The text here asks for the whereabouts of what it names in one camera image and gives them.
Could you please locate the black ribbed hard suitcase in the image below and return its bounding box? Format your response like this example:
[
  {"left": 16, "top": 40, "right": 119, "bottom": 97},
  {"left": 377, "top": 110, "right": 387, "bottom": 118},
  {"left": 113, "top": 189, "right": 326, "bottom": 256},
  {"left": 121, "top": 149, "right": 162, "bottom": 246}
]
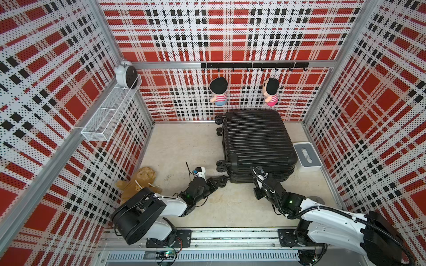
[{"left": 214, "top": 110, "right": 298, "bottom": 184}]

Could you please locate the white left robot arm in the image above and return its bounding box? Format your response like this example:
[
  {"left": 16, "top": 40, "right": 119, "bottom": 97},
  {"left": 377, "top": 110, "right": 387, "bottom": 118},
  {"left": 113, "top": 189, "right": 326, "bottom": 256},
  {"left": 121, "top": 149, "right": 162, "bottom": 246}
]
[{"left": 111, "top": 176, "right": 228, "bottom": 247}]

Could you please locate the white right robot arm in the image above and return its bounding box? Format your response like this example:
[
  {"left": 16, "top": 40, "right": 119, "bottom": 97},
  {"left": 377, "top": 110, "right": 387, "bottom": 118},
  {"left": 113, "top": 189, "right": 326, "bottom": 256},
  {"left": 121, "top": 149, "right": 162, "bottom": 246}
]
[{"left": 250, "top": 167, "right": 416, "bottom": 266}]

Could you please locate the white grey tissue box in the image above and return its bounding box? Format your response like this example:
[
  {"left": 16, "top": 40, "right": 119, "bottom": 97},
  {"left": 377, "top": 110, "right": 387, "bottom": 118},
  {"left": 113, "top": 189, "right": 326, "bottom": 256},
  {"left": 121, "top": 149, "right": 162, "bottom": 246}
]
[{"left": 293, "top": 142, "right": 323, "bottom": 172}]

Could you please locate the brown teddy bear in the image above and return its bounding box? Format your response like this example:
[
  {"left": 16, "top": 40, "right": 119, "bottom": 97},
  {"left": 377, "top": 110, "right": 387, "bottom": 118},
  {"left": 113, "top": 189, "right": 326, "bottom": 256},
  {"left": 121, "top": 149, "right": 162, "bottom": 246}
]
[{"left": 115, "top": 167, "right": 162, "bottom": 204}]

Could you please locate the green circuit board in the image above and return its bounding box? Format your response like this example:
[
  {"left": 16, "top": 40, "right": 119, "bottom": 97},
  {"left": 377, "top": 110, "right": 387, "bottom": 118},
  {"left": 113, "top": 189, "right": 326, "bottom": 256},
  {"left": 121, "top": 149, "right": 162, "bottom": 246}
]
[{"left": 154, "top": 248, "right": 178, "bottom": 266}]

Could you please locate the doll with pink skirt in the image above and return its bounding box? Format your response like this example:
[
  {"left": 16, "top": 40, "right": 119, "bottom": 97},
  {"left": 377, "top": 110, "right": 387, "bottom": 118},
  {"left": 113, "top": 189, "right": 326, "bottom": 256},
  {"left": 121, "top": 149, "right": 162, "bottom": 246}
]
[{"left": 262, "top": 78, "right": 279, "bottom": 107}]

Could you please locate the doll with blue shorts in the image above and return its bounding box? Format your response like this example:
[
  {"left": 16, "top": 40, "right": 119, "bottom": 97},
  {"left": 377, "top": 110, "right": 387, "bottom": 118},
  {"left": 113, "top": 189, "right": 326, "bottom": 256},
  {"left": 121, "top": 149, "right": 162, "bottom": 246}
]
[{"left": 209, "top": 77, "right": 228, "bottom": 106}]

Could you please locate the white alarm clock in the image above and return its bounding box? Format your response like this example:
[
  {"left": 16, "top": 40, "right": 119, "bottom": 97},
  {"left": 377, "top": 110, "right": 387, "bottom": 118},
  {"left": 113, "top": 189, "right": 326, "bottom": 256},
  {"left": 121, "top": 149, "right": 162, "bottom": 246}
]
[{"left": 114, "top": 61, "right": 138, "bottom": 89}]

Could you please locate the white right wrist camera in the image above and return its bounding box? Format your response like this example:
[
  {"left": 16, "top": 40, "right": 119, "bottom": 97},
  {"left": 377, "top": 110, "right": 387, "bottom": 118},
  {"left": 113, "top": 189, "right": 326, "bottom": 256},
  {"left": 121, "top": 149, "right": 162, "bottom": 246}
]
[{"left": 253, "top": 168, "right": 267, "bottom": 188}]

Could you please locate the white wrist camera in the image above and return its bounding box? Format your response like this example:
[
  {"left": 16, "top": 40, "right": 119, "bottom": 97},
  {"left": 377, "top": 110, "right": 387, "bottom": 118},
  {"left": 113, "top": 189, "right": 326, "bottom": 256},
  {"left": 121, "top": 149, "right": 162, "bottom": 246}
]
[
  {"left": 253, "top": 168, "right": 267, "bottom": 188},
  {"left": 193, "top": 167, "right": 206, "bottom": 179}
]

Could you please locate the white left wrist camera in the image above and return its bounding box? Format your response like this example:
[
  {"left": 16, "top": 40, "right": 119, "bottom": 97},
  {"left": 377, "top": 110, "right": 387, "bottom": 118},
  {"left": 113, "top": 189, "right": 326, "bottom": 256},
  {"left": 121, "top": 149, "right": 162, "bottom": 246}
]
[{"left": 193, "top": 167, "right": 206, "bottom": 179}]

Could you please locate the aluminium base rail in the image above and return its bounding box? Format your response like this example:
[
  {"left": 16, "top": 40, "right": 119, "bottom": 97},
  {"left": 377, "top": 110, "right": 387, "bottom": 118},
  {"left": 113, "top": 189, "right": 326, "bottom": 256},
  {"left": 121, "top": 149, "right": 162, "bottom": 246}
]
[{"left": 96, "top": 227, "right": 367, "bottom": 263}]

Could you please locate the black wall hook rail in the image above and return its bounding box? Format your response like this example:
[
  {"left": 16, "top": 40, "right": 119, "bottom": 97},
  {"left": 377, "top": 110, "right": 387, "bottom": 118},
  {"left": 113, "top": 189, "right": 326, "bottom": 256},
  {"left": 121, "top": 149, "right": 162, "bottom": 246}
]
[{"left": 200, "top": 62, "right": 309, "bottom": 69}]

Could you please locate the white wire mesh shelf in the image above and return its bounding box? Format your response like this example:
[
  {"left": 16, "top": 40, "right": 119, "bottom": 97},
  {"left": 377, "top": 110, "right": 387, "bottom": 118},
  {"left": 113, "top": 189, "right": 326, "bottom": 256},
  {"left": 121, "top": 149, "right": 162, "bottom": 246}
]
[{"left": 82, "top": 74, "right": 142, "bottom": 142}]

